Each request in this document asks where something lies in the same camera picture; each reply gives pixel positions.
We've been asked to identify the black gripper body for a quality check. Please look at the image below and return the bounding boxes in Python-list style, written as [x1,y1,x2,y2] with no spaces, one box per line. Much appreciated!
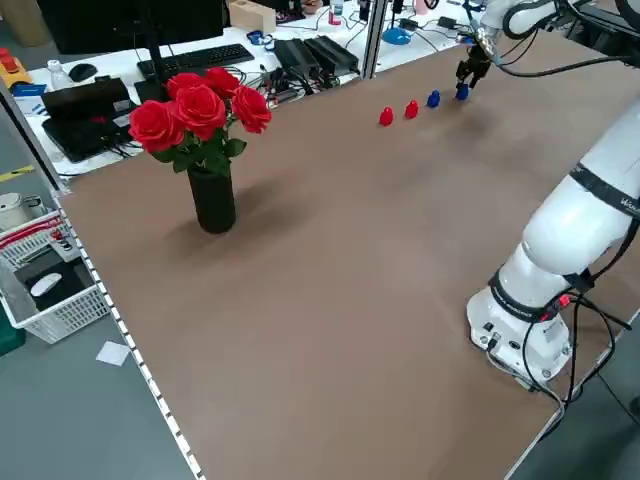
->
[458,43,494,77]

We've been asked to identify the black power brick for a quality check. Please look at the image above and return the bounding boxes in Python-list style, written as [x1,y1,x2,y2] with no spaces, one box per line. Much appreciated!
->
[273,38,321,82]
[304,35,360,76]

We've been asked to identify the black keyboard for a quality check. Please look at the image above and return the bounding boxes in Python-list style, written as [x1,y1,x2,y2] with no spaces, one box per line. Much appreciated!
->
[137,43,256,79]

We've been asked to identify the red rose bouquet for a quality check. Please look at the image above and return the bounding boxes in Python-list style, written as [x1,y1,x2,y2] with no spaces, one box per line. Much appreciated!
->
[128,67,273,175]

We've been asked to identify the black cylindrical vase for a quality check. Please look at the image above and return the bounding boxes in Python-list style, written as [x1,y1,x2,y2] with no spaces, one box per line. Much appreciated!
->
[187,167,237,235]

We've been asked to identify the black computer monitor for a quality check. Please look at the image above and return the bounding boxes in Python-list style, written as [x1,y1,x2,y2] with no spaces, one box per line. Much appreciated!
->
[39,0,225,104]

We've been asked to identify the clear water bottle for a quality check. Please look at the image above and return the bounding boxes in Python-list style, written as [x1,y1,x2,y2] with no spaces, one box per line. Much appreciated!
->
[47,59,71,92]

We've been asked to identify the blue and white box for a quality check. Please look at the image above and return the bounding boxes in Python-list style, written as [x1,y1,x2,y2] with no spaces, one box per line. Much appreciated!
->
[12,83,50,117]

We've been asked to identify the white paper sheet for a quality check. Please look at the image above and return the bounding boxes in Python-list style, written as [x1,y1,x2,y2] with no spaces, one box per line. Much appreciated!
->
[95,341,132,367]

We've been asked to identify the white plastic basket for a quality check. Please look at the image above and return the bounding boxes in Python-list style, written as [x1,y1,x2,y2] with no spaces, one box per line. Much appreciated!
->
[0,209,111,345]

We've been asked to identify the white computer mouse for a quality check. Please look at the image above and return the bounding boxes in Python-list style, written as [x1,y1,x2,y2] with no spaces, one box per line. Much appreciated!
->
[29,273,64,297]

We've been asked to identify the white kettle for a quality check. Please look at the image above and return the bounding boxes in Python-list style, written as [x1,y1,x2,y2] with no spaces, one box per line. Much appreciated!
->
[0,192,45,232]

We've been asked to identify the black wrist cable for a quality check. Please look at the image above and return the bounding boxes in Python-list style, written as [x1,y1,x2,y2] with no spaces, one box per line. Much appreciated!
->
[492,52,640,78]

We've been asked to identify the aluminium frame post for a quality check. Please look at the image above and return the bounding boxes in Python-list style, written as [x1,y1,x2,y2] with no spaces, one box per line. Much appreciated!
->
[363,0,389,80]

